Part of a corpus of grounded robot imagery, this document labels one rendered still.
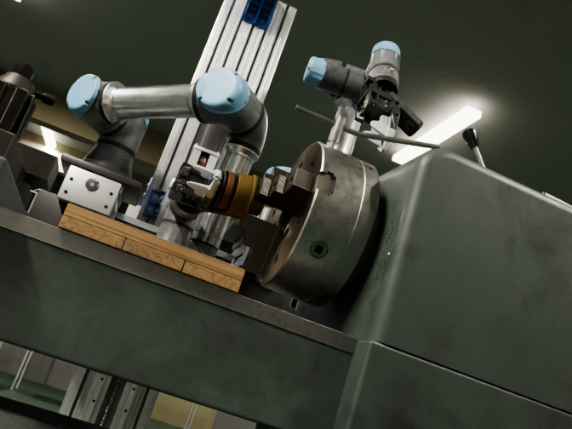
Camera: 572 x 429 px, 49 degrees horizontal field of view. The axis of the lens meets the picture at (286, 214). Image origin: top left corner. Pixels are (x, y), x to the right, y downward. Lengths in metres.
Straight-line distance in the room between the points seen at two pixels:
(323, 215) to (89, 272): 0.41
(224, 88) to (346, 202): 0.51
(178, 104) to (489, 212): 0.81
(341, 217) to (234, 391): 0.36
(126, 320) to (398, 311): 0.45
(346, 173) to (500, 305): 0.37
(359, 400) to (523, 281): 0.40
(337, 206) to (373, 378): 0.31
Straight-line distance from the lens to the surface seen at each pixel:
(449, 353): 1.16
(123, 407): 1.87
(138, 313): 1.03
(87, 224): 1.03
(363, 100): 1.54
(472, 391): 1.18
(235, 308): 1.06
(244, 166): 1.62
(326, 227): 1.14
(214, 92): 1.54
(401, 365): 1.11
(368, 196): 1.19
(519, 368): 1.24
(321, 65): 1.69
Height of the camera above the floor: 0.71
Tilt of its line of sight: 17 degrees up
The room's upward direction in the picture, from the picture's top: 18 degrees clockwise
